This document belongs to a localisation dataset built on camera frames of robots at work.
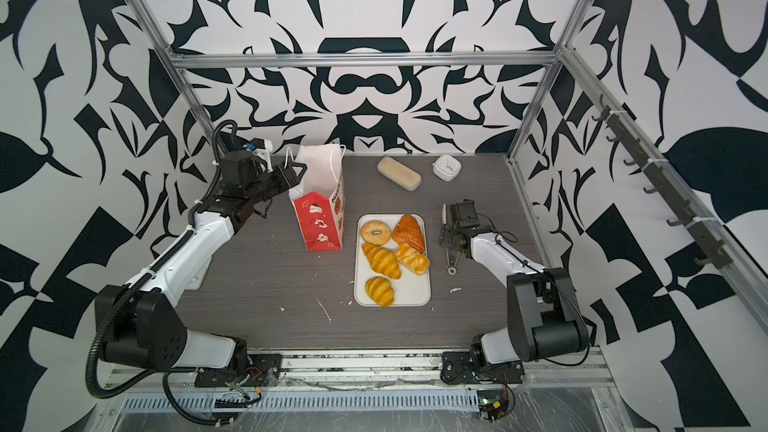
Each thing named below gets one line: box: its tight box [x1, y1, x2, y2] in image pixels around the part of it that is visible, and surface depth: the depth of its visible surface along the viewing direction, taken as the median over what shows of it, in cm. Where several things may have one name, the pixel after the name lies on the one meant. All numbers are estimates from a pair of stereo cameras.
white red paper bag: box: [288, 144, 345, 252], surface depth 86 cm
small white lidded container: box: [432, 154, 462, 182], surface depth 115 cm
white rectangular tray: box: [354, 214, 432, 307], surface depth 91 cm
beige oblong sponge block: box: [377, 156, 422, 192], surface depth 113 cm
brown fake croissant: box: [393, 214, 425, 254], surface depth 96 cm
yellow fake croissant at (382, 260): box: [362, 243, 401, 279], surface depth 91 cm
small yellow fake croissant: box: [365, 276, 395, 307], surface depth 84 cm
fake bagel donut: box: [360, 220, 391, 246], surface depth 98 cm
